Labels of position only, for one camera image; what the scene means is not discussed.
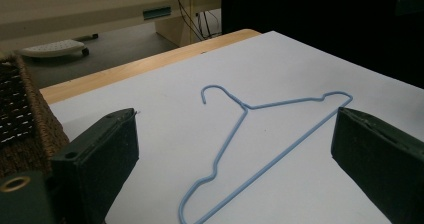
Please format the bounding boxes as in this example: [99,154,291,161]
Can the blue wire clothes hanger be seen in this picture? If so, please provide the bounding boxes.
[178,84,354,224]

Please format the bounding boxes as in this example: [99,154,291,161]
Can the white flat device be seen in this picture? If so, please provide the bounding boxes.
[18,39,91,59]

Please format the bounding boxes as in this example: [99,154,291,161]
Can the beige desk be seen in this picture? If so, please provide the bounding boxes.
[0,0,223,53]

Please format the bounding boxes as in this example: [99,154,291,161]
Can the black cables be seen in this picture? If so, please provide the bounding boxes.
[171,0,222,42]

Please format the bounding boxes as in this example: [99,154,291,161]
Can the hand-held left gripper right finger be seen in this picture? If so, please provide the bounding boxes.
[330,106,424,224]

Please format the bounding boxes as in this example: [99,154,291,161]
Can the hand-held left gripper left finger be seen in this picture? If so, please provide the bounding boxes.
[49,107,140,224]

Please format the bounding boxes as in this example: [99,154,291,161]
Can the brown woven basket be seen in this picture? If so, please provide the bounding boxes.
[0,53,70,178]

